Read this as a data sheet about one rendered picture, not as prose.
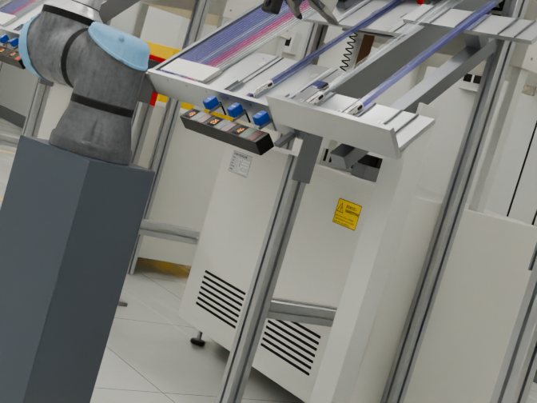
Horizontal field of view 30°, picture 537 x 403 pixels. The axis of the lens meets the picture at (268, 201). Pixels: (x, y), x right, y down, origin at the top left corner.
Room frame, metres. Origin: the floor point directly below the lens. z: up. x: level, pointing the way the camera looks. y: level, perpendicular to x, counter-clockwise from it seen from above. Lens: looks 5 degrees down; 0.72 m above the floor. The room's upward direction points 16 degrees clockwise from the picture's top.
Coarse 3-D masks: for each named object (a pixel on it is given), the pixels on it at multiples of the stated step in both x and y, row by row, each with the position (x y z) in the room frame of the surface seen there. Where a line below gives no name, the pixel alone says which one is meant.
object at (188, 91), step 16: (160, 80) 2.67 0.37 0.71; (176, 80) 2.58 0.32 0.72; (176, 96) 2.64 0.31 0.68; (192, 96) 2.56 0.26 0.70; (208, 96) 2.47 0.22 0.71; (224, 96) 2.40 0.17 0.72; (240, 96) 2.34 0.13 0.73; (224, 112) 2.45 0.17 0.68; (256, 112) 2.31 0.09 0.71; (272, 128) 2.28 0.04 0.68; (288, 128) 2.22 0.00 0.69
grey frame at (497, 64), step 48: (528, 0) 2.47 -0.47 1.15; (480, 96) 2.47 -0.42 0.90; (288, 144) 3.06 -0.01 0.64; (480, 144) 2.46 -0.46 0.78; (288, 192) 2.15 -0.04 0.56; (288, 240) 2.17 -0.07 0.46; (432, 240) 2.47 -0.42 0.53; (432, 288) 2.47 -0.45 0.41; (240, 336) 2.17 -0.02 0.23; (240, 384) 2.16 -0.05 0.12
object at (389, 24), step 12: (360, 0) 2.67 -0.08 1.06; (372, 0) 2.64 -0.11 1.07; (384, 0) 2.61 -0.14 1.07; (408, 0) 2.55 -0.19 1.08; (456, 0) 2.45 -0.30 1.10; (336, 12) 2.66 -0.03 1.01; (348, 12) 2.63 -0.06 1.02; (360, 12) 2.60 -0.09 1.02; (372, 12) 2.57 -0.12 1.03; (396, 12) 2.51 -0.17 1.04; (408, 12) 2.48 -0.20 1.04; (324, 24) 2.63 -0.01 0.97; (348, 24) 2.55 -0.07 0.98; (372, 24) 2.50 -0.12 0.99; (384, 24) 2.47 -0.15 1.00; (396, 24) 2.44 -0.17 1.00; (408, 24) 2.42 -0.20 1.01; (384, 36) 2.52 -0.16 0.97
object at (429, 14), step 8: (448, 0) 2.24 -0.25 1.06; (432, 8) 2.22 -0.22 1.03; (440, 8) 2.23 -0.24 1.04; (424, 16) 2.20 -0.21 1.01; (432, 16) 2.21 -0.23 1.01; (416, 24) 2.18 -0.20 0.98; (400, 32) 2.17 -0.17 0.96; (408, 32) 2.17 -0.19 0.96; (392, 40) 2.15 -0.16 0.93; (400, 40) 2.16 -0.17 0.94; (384, 48) 2.13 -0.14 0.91; (368, 56) 2.11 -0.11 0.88; (376, 56) 2.12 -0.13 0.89; (360, 64) 2.09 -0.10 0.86; (368, 64) 2.11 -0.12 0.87; (344, 72) 2.08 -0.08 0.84; (352, 72) 2.08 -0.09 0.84; (336, 80) 2.06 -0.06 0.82; (344, 80) 2.07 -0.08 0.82; (328, 88) 2.04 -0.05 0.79
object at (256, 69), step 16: (240, 64) 2.57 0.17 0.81; (256, 64) 2.54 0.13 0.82; (272, 64) 2.49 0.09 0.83; (288, 64) 2.46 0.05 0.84; (224, 80) 2.52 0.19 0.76; (240, 80) 2.48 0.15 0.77; (256, 80) 2.45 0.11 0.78; (288, 80) 2.38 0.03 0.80; (304, 80) 2.35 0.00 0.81; (320, 80) 2.31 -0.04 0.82; (256, 96) 2.34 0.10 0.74; (288, 96) 2.29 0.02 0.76
